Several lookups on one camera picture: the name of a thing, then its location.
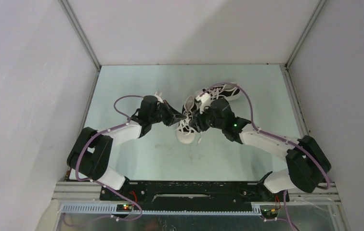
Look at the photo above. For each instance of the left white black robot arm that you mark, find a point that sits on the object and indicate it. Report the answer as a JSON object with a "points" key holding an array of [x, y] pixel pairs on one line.
{"points": [[90, 155]]}

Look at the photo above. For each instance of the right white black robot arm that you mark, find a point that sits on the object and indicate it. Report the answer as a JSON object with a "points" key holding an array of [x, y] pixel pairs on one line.
{"points": [[307, 164]]}

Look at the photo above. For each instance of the grey slotted cable duct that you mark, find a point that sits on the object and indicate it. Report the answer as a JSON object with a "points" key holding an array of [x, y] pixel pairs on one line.
{"points": [[89, 208]]}

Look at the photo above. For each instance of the right controller board with LEDs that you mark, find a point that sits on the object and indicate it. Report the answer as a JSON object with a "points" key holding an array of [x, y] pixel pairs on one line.
{"points": [[270, 214]]}

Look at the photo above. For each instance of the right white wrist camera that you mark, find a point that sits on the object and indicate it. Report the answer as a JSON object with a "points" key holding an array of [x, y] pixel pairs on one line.
{"points": [[203, 100]]}

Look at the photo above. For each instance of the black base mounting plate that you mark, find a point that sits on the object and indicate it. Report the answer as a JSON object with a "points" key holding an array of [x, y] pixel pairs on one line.
{"points": [[199, 196]]}

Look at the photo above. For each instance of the left controller board with LEDs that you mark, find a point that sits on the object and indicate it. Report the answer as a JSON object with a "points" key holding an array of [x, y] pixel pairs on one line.
{"points": [[124, 208]]}

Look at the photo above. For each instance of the controller board with leds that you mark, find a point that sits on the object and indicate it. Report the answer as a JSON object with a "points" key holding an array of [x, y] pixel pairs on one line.
{"points": [[270, 214], [124, 208]]}

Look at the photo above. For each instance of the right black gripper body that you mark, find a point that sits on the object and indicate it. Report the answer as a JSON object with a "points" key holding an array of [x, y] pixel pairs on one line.
{"points": [[207, 120]]}

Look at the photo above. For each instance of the black white sneaker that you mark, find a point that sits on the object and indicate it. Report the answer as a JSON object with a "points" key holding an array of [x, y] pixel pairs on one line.
{"points": [[221, 91], [184, 132]]}

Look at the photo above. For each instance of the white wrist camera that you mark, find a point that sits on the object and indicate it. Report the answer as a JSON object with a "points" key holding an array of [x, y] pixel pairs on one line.
{"points": [[158, 95], [203, 100]]}

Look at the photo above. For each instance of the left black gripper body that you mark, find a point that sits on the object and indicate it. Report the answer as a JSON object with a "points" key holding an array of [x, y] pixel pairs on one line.
{"points": [[162, 114]]}

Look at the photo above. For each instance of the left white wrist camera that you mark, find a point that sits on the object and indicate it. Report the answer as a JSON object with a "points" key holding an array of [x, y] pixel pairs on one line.
{"points": [[158, 95]]}

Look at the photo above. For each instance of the aluminium front frame rail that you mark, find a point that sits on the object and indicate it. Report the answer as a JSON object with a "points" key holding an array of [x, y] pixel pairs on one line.
{"points": [[148, 191]]}

